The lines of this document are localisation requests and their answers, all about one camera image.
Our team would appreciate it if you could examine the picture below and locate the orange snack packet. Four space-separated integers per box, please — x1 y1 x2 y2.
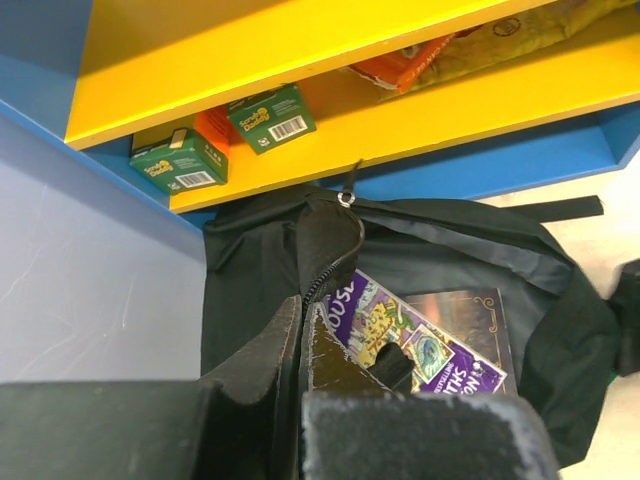
347 26 479 94

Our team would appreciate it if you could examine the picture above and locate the green small box right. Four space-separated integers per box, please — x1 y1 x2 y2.
226 83 316 155

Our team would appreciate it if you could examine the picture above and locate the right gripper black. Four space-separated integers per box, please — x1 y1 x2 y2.
612 260 639 377

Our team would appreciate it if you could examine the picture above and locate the green small box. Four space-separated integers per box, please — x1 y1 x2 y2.
130 128 230 196
226 83 316 155

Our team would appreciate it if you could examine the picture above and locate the A Tale of Two Cities book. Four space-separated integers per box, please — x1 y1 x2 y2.
403 288 517 395

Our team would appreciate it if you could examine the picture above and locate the black student backpack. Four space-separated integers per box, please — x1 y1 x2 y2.
201 185 621 467

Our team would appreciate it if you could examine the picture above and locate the blue shelf unit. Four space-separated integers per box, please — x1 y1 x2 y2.
1 1 639 248

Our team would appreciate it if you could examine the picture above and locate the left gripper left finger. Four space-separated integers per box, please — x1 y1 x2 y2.
1 297 302 479

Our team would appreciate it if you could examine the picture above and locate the green small box left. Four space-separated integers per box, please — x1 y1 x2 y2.
130 128 230 196

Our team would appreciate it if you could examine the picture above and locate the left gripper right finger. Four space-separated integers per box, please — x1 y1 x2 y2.
300 303 559 479

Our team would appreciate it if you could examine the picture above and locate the purple 52-Storey Treehouse book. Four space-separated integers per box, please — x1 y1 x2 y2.
327 271 515 394

